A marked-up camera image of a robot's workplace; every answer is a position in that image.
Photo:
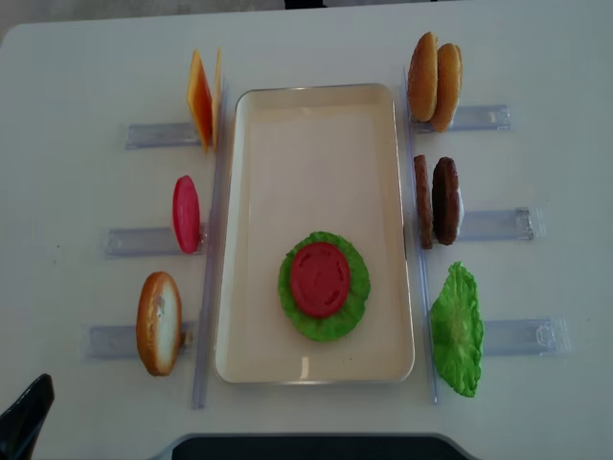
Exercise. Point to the clear rail for bread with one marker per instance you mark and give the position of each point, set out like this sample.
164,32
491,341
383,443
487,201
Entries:
99,342

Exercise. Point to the red tomato slice in rack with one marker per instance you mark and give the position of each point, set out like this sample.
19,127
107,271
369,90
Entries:
186,214

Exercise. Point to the sliced bread in rack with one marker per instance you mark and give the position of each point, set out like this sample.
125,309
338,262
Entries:
159,324

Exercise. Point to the white block holder for patties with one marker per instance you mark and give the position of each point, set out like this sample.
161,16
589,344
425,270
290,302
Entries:
461,213

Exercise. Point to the cream rectangular tray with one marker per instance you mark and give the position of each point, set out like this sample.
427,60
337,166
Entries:
306,160

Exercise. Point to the clear rail for cheese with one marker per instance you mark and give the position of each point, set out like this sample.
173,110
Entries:
168,135

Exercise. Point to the plain bun half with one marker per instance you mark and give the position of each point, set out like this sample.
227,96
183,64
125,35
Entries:
450,77

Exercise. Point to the sesame bun top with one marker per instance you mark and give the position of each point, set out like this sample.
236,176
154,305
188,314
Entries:
423,78

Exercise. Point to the long clear rail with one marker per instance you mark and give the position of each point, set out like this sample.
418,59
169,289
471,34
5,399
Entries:
421,265
200,378

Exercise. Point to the orange cheese slice front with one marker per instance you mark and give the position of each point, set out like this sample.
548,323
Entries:
199,101

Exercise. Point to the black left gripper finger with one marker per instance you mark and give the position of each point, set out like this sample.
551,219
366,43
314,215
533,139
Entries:
22,421

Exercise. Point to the left long clear rail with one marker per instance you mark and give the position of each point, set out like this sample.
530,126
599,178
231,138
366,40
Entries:
200,378

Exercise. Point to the right long clear rail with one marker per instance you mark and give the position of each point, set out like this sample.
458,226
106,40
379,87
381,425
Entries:
421,265

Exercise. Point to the clear rail for tomato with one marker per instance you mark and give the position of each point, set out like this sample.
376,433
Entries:
118,243

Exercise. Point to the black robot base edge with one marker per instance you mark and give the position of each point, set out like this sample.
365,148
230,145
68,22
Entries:
314,446

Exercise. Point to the red tomato slice on tray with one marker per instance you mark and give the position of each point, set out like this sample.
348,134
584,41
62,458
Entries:
319,279

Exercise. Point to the brown meat patty in rack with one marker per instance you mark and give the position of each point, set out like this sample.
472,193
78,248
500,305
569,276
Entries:
445,201

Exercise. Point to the clear rail for patties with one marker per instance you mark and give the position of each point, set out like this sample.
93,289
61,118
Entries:
518,224

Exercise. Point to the clear rail for buns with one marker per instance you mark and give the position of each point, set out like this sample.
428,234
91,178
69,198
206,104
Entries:
481,117

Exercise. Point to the green lettuce leaf in rack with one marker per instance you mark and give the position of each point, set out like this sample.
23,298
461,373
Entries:
458,331

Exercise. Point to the green lettuce leaf on tray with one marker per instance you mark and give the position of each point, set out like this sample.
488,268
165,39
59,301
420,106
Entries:
352,311

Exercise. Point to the brown meat patty thin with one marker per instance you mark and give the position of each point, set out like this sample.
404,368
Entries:
424,206

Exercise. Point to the clear rail for lettuce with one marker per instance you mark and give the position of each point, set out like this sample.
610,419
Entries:
544,336

